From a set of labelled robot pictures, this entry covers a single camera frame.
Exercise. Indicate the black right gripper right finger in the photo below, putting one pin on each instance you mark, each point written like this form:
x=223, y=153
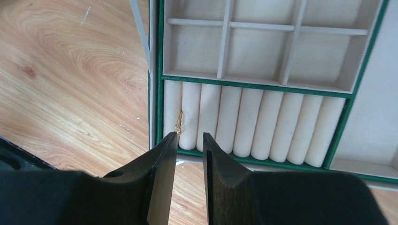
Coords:
x=237, y=195

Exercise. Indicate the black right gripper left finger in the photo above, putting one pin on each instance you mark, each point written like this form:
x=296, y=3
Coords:
x=138, y=193

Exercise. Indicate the green jewelry tray insert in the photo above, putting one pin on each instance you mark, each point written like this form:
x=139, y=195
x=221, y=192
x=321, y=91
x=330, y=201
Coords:
x=264, y=87

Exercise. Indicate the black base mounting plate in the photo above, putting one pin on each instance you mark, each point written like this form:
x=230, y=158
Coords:
x=15, y=158

